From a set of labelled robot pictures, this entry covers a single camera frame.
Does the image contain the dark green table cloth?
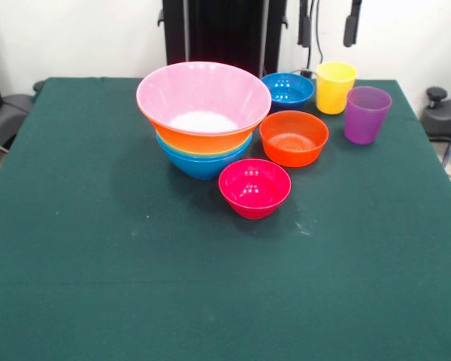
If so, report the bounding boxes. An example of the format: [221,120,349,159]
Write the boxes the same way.
[0,77,451,361]

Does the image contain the light blue bowl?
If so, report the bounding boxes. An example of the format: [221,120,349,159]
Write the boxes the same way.
[156,132,254,163]
[163,150,249,181]

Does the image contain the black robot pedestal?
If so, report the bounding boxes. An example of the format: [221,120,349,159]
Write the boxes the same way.
[157,0,289,80]

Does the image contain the large pink bowl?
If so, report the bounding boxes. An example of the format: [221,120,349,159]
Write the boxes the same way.
[135,61,273,135]

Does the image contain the small red-orange bowl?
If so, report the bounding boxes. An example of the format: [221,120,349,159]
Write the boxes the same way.
[259,110,330,168]

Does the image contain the small dark blue bowl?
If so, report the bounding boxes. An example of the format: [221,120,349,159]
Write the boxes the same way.
[261,72,316,113]

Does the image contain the large orange bowl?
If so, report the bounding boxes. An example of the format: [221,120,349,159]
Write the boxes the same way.
[137,107,267,155]

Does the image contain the small crimson bowl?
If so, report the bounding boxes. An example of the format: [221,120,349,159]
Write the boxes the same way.
[218,158,292,220]

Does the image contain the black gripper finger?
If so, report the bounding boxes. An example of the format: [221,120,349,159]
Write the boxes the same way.
[297,0,312,48]
[342,0,363,48]

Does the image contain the yellow cup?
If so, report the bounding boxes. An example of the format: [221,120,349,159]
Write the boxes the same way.
[315,61,359,115]

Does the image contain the purple cup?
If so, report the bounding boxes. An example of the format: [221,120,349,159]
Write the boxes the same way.
[343,86,393,146]

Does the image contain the black wall cable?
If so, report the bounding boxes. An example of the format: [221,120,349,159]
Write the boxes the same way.
[311,0,325,72]

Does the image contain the grey base with black knob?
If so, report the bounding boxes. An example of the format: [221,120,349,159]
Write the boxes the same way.
[420,86,451,142]
[0,80,46,151]

